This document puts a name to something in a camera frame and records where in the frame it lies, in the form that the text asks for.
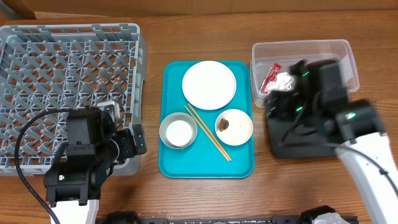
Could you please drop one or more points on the brown food lump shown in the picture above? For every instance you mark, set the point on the brown food lump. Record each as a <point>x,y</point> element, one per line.
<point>222,125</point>

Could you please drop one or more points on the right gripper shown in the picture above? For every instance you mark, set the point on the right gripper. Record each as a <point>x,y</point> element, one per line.
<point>278,101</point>

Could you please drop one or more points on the clear plastic bin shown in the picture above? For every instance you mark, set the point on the clear plastic bin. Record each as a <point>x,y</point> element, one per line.
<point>287,53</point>

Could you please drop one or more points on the teal plastic tray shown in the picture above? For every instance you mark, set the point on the teal plastic tray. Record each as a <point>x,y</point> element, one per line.
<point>202,159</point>

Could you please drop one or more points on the grey plastic dish rack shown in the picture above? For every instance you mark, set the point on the grey plastic dish rack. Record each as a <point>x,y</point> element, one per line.
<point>48,69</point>

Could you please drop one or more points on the white cup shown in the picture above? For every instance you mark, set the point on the white cup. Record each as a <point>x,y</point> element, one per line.
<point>179,133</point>

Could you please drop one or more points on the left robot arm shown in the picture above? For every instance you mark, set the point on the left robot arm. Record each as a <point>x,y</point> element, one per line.
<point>83,163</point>

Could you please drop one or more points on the small white dish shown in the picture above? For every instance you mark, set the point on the small white dish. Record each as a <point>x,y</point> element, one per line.
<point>240,127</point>

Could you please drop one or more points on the wooden chopstick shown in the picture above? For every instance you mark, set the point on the wooden chopstick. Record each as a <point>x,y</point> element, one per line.
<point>211,133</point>
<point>205,133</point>

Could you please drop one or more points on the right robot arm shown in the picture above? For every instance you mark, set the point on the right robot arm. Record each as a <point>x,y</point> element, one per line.
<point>363,146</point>

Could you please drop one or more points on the lower wooden chopstick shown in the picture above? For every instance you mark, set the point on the lower wooden chopstick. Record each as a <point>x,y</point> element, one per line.
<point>205,133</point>

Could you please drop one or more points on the upper wooden chopstick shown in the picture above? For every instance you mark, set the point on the upper wooden chopstick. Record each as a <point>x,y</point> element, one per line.
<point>211,133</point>

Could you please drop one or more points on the white tissue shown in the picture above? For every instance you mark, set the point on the white tissue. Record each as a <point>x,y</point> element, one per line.
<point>282,82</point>

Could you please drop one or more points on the large white plate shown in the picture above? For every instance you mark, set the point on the large white plate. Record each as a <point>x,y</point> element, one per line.
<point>209,85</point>

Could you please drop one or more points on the red snack wrapper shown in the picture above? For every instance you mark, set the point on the red snack wrapper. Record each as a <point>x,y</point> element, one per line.
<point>270,77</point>

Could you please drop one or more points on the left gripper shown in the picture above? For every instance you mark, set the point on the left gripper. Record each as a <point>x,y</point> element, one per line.
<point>129,149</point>

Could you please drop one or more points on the black plastic tray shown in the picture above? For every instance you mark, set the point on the black plastic tray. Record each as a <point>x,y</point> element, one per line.
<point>300,143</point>

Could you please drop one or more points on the grey bowl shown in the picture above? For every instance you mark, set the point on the grey bowl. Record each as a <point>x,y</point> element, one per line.
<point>174,117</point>

